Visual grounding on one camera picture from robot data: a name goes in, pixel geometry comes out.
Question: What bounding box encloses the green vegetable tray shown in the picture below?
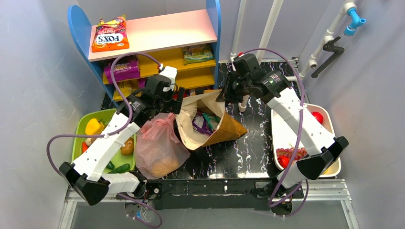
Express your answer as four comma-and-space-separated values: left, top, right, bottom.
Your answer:
71, 109, 136, 171

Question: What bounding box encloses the red strawberry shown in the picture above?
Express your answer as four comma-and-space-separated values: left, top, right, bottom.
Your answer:
277, 155, 290, 168

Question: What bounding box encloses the pink plastic grocery bag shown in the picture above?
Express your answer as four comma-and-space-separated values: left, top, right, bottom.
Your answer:
134, 113, 190, 179

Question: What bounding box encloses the red grape bunch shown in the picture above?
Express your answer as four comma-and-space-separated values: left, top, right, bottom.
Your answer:
276, 147, 308, 161

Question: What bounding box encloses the green chili pepper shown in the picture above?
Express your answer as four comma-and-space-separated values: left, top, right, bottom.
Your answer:
106, 161, 115, 170

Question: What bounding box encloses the red apple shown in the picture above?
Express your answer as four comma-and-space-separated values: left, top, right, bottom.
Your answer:
312, 111, 324, 125

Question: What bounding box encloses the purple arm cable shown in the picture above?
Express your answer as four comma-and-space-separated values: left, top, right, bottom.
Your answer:
232, 48, 309, 218
46, 52, 163, 229

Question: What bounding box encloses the yellow bell pepper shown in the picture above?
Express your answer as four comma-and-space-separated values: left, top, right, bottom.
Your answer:
85, 118, 105, 135

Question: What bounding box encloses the orange carrot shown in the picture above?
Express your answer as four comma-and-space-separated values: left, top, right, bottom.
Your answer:
82, 142, 88, 154

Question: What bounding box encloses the brown potato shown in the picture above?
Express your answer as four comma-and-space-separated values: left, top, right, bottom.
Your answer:
120, 137, 135, 156

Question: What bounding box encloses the small magenta snack packet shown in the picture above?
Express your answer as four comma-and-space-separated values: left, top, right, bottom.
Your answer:
137, 78, 147, 88

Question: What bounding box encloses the teal Fox's candy bag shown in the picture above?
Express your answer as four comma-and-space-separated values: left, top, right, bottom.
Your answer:
202, 113, 221, 131

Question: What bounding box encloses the orange Fox's candy bag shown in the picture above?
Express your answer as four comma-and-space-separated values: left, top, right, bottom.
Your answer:
91, 14, 129, 52

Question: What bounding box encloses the white fruit tray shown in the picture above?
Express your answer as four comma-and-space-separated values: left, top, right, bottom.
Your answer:
271, 103, 341, 178

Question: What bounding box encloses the brown Trader Joe's tote bag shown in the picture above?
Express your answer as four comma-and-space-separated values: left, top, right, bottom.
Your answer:
175, 90, 247, 150

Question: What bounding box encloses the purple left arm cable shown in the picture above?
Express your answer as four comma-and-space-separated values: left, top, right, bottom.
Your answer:
46, 52, 163, 229

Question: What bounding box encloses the blue pink yellow shelf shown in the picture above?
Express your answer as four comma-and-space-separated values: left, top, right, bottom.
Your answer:
67, 0, 222, 108

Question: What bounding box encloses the green cucumber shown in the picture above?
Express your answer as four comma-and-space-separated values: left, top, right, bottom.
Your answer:
109, 163, 131, 174

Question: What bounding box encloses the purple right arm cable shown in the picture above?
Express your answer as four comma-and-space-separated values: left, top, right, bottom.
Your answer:
232, 48, 309, 218

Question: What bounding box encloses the black wall lever handle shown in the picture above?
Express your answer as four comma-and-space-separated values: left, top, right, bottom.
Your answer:
311, 36, 345, 79

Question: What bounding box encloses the blue pipe fitting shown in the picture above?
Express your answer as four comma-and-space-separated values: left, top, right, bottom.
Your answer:
343, 7, 366, 36

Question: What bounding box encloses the green yellow snack bag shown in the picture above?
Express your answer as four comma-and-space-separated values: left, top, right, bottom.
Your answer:
181, 44, 214, 65

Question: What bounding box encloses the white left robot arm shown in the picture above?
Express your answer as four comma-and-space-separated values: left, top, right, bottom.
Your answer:
59, 72, 182, 206

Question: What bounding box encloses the magenta Toor snack bag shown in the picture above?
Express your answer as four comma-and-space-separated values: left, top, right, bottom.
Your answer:
103, 56, 140, 84

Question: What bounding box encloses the purple Fox's candy bag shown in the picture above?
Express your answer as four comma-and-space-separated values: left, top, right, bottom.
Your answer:
192, 111, 213, 136

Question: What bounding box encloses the brown mushroom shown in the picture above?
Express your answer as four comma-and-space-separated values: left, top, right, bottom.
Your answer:
84, 137, 96, 146

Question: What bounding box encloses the white PVC pipe frame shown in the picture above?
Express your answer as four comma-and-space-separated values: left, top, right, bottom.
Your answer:
230, 0, 358, 113

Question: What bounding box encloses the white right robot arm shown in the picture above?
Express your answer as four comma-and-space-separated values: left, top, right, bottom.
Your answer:
216, 53, 349, 190

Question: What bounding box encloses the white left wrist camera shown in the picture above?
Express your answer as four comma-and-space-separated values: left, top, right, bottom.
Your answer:
159, 63, 177, 92

